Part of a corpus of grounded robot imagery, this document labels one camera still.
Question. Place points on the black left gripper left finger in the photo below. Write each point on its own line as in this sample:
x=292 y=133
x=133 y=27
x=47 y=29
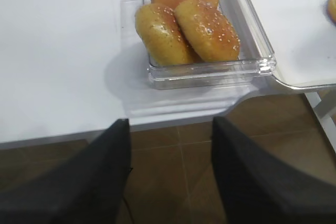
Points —
x=88 y=188

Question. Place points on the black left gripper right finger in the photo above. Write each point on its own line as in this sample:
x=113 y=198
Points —
x=256 y=187

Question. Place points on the right sesame bun top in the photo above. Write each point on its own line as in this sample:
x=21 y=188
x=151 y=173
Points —
x=208 y=31

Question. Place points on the sesame bun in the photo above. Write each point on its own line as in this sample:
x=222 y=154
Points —
x=158 y=29
x=208 y=31

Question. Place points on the clear bun container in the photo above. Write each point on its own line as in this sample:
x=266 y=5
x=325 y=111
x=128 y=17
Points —
x=256 y=57

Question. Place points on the left sesame bun top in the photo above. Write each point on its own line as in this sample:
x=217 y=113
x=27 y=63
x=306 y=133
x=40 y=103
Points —
x=158 y=29

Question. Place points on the white metal tray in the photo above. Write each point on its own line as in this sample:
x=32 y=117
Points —
x=288 y=24

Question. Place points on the white paper tray liner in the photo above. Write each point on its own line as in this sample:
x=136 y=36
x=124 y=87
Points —
x=288 y=19

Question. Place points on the bottom bun on tray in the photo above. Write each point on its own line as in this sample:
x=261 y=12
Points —
x=331 y=9

